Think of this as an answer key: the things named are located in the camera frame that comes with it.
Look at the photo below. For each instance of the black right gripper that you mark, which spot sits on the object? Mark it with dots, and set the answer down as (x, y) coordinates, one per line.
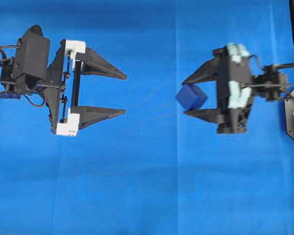
(234, 119)

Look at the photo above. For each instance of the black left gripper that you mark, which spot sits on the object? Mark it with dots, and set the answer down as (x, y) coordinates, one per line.
(53, 87)

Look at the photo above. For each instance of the blue block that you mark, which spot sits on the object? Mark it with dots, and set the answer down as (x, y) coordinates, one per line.
(191, 97)

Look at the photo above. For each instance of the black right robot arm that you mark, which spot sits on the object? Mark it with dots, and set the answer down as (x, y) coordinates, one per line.
(269, 85)

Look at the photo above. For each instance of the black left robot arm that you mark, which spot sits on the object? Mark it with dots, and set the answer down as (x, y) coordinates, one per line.
(72, 83)

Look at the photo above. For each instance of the blue table mat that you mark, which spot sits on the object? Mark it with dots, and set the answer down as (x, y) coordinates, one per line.
(153, 170)

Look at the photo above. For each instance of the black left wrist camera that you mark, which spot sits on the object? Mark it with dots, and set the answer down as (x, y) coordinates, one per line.
(31, 60)

